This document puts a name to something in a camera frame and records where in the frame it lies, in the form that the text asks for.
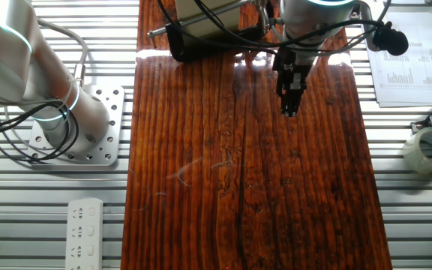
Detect black cable bundle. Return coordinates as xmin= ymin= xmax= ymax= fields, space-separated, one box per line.
xmin=0 ymin=99 xmax=81 ymax=163

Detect clear tape roll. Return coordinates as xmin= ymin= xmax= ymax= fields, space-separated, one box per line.
xmin=402 ymin=126 xmax=432 ymax=175

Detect glossy brown wooden board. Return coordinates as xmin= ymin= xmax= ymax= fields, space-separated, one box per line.
xmin=120 ymin=0 xmax=393 ymax=270

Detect grey robot power cable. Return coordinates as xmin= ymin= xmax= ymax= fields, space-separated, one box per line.
xmin=35 ymin=17 xmax=89 ymax=88

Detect black clamp with steel screw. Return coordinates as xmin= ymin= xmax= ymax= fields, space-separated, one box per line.
xmin=147 ymin=0 xmax=277 ymax=64

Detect chrome water tap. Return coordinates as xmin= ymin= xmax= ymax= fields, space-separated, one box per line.
xmin=253 ymin=0 xmax=277 ymax=35

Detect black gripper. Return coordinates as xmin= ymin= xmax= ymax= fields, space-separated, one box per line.
xmin=271 ymin=46 xmax=317 ymax=118

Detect white power strip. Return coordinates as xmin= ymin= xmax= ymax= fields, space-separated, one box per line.
xmin=64 ymin=197 xmax=104 ymax=270

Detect black camera cable with plug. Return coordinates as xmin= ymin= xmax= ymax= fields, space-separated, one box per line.
xmin=157 ymin=0 xmax=410 ymax=57

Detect printed paper sheets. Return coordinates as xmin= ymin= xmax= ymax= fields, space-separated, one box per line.
xmin=365 ymin=11 xmax=432 ymax=109

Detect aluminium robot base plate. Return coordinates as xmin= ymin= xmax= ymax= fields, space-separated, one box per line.
xmin=26 ymin=84 xmax=126 ymax=167

